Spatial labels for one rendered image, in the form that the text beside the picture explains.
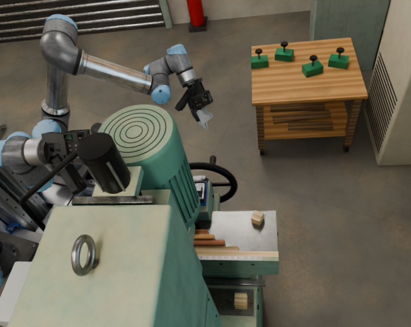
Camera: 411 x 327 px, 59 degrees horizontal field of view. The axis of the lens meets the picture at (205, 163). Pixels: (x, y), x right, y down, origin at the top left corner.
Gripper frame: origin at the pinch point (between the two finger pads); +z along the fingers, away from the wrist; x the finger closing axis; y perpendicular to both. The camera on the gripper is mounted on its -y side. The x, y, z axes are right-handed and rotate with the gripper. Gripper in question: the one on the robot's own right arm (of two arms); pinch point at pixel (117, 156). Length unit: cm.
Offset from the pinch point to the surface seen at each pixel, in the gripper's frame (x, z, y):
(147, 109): -13.3, 14.2, 12.6
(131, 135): -19.0, 12.1, 7.8
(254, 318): 13, 33, -57
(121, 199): -32.5, 14.1, -1.4
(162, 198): -21.1, 18.0, -5.0
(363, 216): 127, 94, -67
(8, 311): -44.0, -1.9, -16.0
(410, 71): 108, 110, 16
